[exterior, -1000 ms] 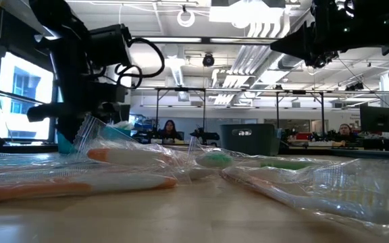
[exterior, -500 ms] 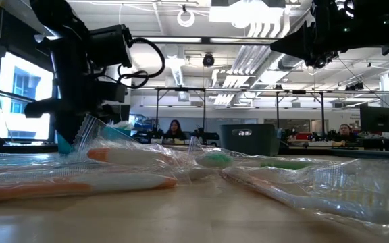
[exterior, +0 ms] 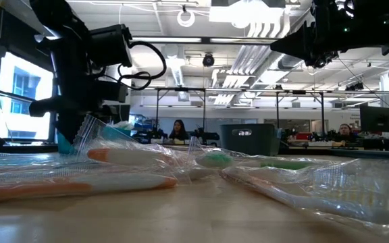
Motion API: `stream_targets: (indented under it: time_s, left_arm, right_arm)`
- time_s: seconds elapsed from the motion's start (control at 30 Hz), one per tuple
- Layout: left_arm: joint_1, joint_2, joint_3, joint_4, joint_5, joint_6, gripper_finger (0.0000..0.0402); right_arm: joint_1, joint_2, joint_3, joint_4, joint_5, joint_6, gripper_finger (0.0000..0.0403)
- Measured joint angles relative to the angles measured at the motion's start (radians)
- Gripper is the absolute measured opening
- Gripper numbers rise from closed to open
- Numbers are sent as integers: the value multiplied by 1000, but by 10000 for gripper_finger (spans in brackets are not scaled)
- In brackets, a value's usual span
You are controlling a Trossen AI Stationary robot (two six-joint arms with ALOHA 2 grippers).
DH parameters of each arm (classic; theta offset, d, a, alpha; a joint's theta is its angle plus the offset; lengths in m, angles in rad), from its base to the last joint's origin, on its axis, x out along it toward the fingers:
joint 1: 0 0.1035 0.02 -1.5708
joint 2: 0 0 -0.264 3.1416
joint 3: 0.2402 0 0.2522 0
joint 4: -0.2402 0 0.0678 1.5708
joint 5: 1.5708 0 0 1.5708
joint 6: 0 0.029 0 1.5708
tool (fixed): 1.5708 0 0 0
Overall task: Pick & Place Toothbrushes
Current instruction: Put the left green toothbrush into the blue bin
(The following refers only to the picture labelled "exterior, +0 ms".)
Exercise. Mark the black rig frame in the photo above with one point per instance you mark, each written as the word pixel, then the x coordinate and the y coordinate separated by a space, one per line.
pixel 181 89
pixel 278 108

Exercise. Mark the black round ceiling camera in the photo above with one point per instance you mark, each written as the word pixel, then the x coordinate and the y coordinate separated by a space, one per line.
pixel 208 60

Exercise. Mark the black monitor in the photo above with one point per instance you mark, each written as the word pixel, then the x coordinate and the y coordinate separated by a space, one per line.
pixel 378 118

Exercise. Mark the background black robot arm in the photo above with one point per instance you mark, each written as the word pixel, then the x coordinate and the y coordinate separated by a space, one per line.
pixel 206 135
pixel 316 135
pixel 154 135

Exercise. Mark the teal plastic lid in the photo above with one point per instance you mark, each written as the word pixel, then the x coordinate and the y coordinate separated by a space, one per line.
pixel 19 160

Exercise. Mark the silver ceiling duct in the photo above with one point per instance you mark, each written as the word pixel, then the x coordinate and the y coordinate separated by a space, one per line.
pixel 178 76

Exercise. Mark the wrapped green toothbrush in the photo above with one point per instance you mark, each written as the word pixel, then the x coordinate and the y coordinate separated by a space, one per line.
pixel 218 160

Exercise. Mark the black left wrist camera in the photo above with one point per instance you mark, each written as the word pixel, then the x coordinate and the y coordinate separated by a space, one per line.
pixel 110 45

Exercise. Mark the background dark table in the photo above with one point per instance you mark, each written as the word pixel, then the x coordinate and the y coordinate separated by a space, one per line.
pixel 366 145

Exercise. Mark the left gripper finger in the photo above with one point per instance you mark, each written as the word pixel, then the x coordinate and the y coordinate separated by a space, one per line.
pixel 62 133
pixel 72 131

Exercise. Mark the person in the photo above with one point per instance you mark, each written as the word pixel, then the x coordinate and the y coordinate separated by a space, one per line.
pixel 344 133
pixel 179 130

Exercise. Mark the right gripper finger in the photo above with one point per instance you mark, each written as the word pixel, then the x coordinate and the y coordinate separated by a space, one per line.
pixel 302 55
pixel 299 38

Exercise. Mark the dark grey plastic bin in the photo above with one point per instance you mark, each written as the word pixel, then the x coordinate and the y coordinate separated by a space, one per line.
pixel 248 145

